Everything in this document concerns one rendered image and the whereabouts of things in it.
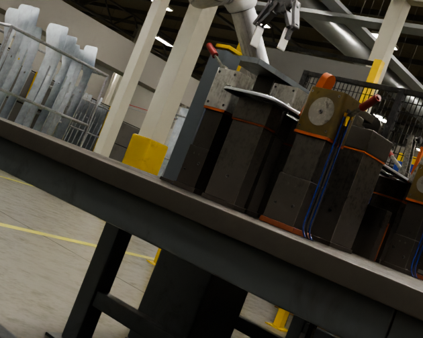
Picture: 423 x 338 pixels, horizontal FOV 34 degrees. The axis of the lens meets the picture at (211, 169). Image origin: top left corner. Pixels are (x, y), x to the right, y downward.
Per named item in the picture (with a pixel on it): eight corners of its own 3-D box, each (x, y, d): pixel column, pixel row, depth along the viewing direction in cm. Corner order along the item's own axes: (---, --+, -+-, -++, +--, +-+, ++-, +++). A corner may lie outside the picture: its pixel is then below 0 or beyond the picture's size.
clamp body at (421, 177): (411, 277, 209) (451, 172, 210) (379, 265, 218) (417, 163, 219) (420, 281, 214) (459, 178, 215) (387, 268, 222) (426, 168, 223)
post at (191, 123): (174, 185, 207) (227, 50, 208) (159, 178, 212) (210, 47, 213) (191, 191, 212) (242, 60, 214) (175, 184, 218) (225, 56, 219)
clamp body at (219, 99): (192, 194, 187) (240, 71, 189) (164, 183, 196) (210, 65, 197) (209, 200, 193) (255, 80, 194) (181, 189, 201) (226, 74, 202)
